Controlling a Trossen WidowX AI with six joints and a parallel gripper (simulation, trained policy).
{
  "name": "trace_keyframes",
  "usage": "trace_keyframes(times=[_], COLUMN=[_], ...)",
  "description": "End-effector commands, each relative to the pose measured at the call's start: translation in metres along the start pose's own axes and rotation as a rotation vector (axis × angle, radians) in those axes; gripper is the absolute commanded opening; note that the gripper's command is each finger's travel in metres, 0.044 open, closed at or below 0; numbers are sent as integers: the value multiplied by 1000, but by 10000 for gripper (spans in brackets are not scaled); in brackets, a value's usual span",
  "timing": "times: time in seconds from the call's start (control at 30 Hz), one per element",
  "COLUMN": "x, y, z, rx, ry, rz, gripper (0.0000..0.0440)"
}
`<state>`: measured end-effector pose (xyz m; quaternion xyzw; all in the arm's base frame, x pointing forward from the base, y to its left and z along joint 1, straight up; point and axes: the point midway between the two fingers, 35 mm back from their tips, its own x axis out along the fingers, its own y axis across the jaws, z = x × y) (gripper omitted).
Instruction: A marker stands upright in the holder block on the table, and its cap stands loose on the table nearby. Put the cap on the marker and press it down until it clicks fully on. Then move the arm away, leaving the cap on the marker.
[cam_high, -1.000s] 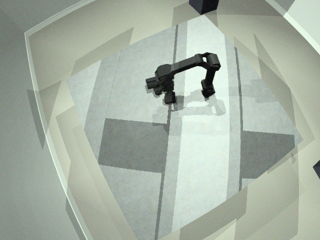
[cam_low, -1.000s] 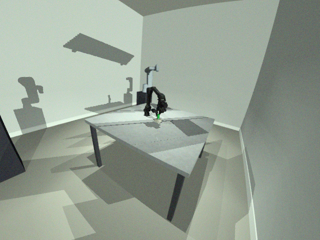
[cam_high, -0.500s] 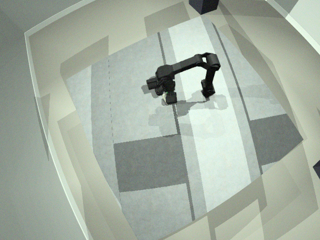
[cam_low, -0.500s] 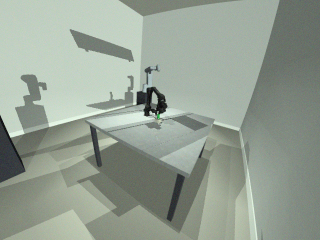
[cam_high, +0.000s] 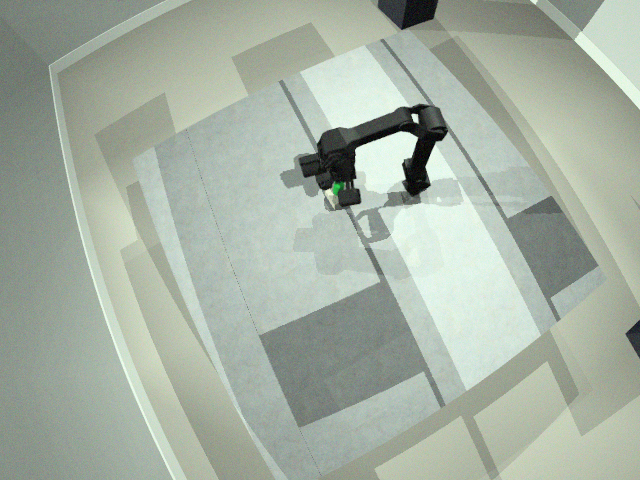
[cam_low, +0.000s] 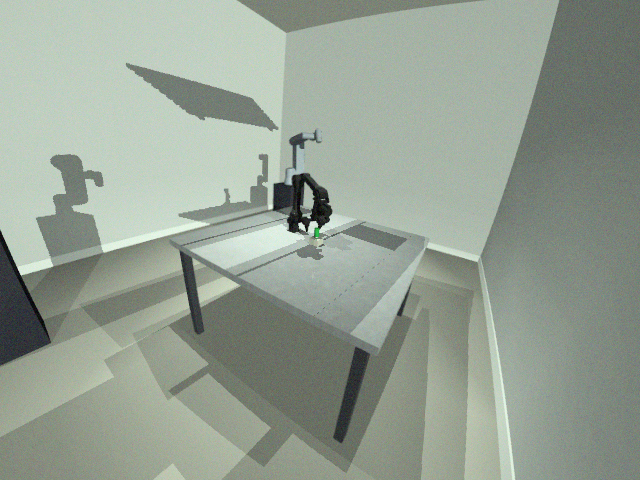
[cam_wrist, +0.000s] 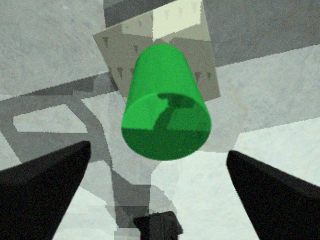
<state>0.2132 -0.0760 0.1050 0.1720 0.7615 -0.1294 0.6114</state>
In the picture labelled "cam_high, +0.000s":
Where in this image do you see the green marker cap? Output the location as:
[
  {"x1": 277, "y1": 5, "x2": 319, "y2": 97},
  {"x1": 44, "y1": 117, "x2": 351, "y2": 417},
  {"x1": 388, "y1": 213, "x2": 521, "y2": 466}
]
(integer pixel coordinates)
[{"x1": 333, "y1": 182, "x2": 345, "y2": 195}]

